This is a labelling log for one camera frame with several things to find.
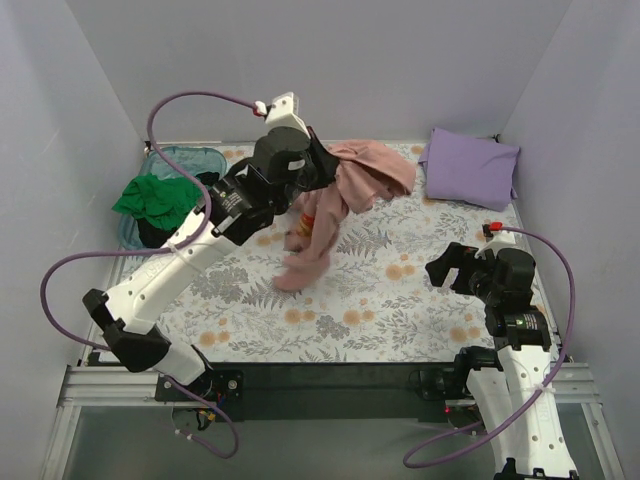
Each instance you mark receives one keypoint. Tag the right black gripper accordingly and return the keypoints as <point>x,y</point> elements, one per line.
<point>463,270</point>

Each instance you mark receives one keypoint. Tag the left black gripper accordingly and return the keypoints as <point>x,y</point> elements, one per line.
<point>320,161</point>

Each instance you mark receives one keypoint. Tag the pink t shirt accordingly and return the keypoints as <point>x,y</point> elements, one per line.
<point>367,171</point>

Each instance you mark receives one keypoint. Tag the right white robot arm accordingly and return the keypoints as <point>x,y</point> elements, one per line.
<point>509,382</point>

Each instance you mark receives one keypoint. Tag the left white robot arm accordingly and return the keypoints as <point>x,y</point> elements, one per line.
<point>232,210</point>

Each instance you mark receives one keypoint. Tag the folded purple t shirt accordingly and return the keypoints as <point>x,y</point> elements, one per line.
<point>478,171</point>

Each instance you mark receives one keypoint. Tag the floral table mat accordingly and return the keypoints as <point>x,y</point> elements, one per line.
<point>374,303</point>

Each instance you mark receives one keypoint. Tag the teal plastic basket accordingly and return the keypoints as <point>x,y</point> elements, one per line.
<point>208,165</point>

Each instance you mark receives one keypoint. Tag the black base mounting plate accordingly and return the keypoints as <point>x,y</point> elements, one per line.
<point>326,391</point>

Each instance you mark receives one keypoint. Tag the green t shirt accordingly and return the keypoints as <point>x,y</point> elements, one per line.
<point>129,202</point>

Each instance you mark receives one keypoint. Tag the black t shirt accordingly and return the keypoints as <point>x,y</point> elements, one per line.
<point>157,235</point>

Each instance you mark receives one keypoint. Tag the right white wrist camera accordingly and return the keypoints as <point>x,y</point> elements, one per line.
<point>496,240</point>

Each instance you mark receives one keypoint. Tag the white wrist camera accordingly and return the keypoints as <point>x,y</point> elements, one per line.
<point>282,111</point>
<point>496,240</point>

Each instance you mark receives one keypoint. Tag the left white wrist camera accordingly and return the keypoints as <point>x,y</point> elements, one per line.
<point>282,111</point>

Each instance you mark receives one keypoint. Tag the aluminium frame rail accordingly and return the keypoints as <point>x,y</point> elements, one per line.
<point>114,386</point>

